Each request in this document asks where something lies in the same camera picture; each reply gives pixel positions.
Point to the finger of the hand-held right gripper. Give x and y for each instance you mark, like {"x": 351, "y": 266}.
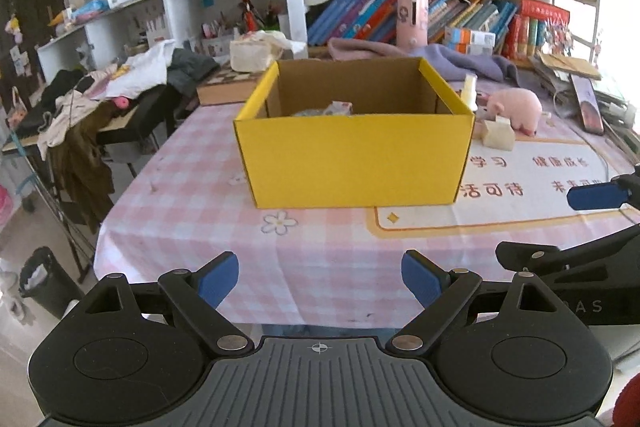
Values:
{"x": 595, "y": 197}
{"x": 530, "y": 255}

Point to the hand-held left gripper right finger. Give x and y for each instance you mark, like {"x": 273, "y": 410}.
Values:
{"x": 422, "y": 279}

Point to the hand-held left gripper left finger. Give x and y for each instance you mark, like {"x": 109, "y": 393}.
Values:
{"x": 220, "y": 279}

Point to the cream carton-shaped block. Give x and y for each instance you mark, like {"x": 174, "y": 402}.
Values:
{"x": 500, "y": 134}

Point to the pink pig plush toy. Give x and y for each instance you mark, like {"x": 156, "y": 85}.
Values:
{"x": 517, "y": 107}

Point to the yellow cardboard box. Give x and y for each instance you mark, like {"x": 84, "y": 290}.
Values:
{"x": 350, "y": 162}

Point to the white spray bottle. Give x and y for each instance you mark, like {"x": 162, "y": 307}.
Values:
{"x": 470, "y": 92}

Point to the plastic packet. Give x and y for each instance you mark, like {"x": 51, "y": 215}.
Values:
{"x": 335, "y": 109}

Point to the cartoon printed desk mat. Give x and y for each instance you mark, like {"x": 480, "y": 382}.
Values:
{"x": 500, "y": 217}

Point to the black smartphone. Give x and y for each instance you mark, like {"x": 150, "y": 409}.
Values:
{"x": 587, "y": 107}

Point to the stack of books and papers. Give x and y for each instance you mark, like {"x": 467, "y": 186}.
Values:
{"x": 620, "y": 99}

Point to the blue tufted seat cushion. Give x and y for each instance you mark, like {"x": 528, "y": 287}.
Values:
{"x": 325, "y": 330}

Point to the brown paper envelope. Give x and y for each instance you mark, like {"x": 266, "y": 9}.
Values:
{"x": 565, "y": 64}

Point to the black trash bin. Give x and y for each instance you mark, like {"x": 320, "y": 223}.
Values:
{"x": 50, "y": 292}

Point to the olive garment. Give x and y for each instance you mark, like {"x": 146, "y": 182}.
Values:
{"x": 82, "y": 167}

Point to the purple cloth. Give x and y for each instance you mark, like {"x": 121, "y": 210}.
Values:
{"x": 465, "y": 62}

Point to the chessboard box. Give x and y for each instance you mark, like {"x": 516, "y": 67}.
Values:
{"x": 220, "y": 92}

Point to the red boxed book set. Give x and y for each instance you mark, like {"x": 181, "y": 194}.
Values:
{"x": 535, "y": 14}

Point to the orange white carton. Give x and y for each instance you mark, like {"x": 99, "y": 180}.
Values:
{"x": 470, "y": 35}
{"x": 470, "y": 49}

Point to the pink ball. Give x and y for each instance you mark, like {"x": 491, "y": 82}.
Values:
{"x": 121, "y": 102}

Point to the dark grey garment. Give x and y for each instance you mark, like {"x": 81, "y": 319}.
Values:
{"x": 192, "y": 69}

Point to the white t-shirt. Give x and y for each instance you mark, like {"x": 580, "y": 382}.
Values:
{"x": 145, "y": 72}

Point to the cream garment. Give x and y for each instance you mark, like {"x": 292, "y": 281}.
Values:
{"x": 65, "y": 119}

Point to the tissue box with plastic bag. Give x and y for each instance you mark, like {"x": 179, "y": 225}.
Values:
{"x": 250, "y": 57}

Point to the pink plastic object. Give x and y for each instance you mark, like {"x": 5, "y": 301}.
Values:
{"x": 5, "y": 207}

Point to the mauve knitted cloth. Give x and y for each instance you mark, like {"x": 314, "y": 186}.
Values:
{"x": 360, "y": 49}

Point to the black garment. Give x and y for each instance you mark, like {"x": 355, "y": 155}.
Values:
{"x": 65, "y": 84}

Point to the pink cylindrical holder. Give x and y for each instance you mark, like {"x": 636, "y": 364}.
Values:
{"x": 412, "y": 27}

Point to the cluster of pens in cups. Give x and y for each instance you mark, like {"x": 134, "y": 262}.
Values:
{"x": 250, "y": 14}

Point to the row of leaning books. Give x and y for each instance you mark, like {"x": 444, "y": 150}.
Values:
{"x": 350, "y": 14}

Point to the blue wipes packet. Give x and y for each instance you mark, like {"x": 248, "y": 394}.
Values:
{"x": 90, "y": 10}

